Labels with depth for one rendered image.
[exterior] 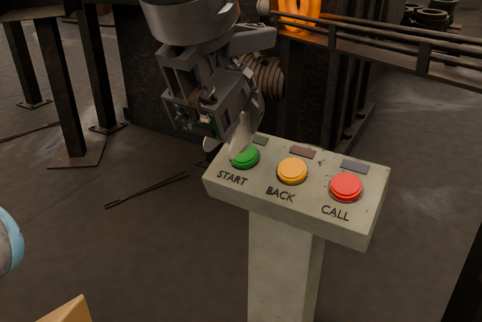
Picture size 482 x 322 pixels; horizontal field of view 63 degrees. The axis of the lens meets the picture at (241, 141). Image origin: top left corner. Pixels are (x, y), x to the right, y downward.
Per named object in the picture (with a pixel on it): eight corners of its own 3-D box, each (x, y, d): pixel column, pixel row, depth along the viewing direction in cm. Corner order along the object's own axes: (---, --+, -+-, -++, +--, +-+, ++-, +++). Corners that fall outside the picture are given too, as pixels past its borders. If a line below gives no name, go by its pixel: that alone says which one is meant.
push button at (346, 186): (336, 176, 54) (336, 167, 52) (365, 184, 52) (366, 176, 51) (325, 199, 52) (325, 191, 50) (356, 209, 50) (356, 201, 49)
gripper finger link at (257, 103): (230, 130, 52) (216, 79, 45) (237, 120, 53) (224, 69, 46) (262, 138, 50) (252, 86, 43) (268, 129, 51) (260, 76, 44)
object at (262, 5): (274, 15, 120) (273, -6, 117) (289, 18, 112) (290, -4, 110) (256, 17, 117) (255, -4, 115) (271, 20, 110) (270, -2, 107)
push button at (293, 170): (285, 161, 57) (284, 153, 56) (311, 168, 55) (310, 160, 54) (273, 181, 55) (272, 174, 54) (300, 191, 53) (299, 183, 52)
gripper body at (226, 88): (173, 132, 47) (137, 47, 38) (210, 86, 52) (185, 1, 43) (229, 148, 44) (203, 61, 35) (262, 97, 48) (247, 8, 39)
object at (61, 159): (49, 144, 177) (-2, -29, 141) (109, 141, 179) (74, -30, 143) (33, 170, 160) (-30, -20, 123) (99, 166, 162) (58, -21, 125)
